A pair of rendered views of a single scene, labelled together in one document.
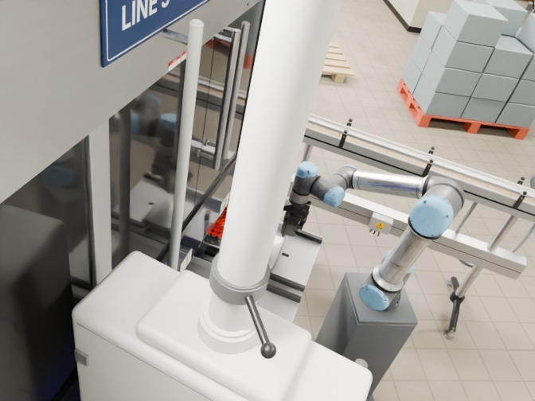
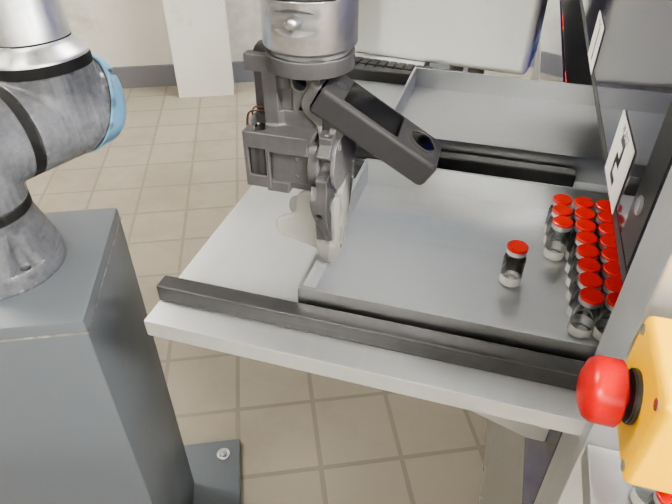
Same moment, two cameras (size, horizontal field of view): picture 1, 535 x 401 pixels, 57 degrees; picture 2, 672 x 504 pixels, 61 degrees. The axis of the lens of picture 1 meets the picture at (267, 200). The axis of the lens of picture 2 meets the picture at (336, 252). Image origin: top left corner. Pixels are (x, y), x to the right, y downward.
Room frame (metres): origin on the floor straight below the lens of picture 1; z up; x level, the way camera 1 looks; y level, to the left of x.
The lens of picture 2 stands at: (1.90, -0.04, 1.27)
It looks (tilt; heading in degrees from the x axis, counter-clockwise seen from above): 38 degrees down; 187
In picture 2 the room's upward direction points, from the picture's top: straight up
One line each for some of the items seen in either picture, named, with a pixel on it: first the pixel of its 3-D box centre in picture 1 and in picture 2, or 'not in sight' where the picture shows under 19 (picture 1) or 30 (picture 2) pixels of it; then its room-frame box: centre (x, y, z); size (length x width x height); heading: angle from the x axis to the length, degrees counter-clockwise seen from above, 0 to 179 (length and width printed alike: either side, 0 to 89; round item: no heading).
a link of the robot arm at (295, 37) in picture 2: (300, 193); (308, 22); (1.46, -0.11, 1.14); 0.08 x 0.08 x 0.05
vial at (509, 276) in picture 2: not in sight; (513, 265); (1.44, 0.09, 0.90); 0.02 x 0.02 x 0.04
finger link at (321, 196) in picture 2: not in sight; (324, 195); (1.48, -0.10, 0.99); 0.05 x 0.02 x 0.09; 171
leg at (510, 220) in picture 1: (483, 259); not in sight; (2.15, -1.28, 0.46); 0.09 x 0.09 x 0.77; 80
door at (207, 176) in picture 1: (231, 101); not in sight; (1.35, 0.18, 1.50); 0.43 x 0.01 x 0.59; 170
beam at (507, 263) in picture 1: (384, 219); not in sight; (2.25, -0.69, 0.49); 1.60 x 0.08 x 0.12; 80
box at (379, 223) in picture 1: (380, 223); not in sight; (2.19, -0.66, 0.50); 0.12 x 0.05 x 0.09; 80
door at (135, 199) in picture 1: (162, 179); not in sight; (0.90, 0.26, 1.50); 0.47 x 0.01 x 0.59; 170
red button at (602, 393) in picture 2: not in sight; (613, 392); (1.67, 0.10, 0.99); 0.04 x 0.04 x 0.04; 80
